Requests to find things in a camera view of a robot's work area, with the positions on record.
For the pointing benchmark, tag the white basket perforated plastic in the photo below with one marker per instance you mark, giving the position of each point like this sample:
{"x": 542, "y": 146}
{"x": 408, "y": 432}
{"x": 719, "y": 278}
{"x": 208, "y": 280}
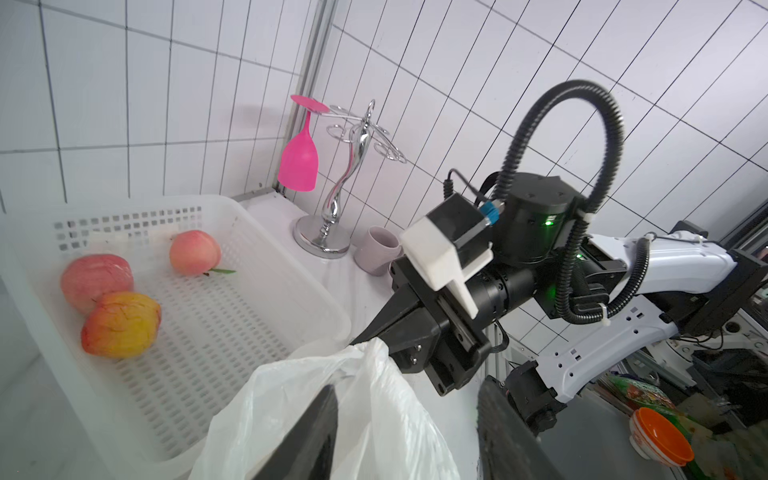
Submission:
{"x": 148, "y": 416}

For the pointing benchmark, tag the yellow-red peach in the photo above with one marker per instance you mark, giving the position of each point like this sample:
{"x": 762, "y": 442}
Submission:
{"x": 122, "y": 325}

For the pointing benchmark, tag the metal glass rack stand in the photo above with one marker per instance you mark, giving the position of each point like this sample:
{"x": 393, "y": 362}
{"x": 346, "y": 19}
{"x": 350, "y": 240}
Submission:
{"x": 322, "y": 235}

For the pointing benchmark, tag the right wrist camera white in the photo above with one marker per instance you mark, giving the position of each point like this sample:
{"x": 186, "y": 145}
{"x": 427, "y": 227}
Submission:
{"x": 451, "y": 244}

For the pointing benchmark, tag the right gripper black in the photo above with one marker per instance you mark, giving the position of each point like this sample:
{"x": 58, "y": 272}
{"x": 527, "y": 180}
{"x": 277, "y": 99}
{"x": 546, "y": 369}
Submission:
{"x": 428, "y": 331}

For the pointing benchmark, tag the white printed plastic bag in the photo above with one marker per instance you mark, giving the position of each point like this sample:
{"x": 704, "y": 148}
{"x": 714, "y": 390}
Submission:
{"x": 349, "y": 415}

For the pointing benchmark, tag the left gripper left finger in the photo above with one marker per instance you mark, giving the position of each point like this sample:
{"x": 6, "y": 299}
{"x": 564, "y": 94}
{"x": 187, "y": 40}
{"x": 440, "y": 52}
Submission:
{"x": 307, "y": 450}

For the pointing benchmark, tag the pale pink mug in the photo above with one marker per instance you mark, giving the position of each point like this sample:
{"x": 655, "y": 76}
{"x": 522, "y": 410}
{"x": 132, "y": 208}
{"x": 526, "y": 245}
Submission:
{"x": 378, "y": 248}

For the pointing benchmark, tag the red peach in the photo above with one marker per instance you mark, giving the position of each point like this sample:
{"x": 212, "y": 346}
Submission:
{"x": 87, "y": 279}

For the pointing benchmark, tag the pink peach with leaf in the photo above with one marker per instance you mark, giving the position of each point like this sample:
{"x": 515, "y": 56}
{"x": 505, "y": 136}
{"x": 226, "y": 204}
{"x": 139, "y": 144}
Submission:
{"x": 196, "y": 253}

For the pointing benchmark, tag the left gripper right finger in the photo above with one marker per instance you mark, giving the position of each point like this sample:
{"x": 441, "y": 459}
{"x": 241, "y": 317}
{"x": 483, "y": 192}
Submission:
{"x": 508, "y": 450}

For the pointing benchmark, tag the pink wine glass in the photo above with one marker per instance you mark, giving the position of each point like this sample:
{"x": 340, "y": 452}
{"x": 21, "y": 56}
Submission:
{"x": 299, "y": 165}

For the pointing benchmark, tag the orange bowl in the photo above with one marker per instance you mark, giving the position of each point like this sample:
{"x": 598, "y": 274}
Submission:
{"x": 655, "y": 438}

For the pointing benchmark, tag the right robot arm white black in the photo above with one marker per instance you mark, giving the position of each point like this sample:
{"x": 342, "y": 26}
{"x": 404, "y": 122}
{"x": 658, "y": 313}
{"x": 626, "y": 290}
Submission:
{"x": 525, "y": 237}

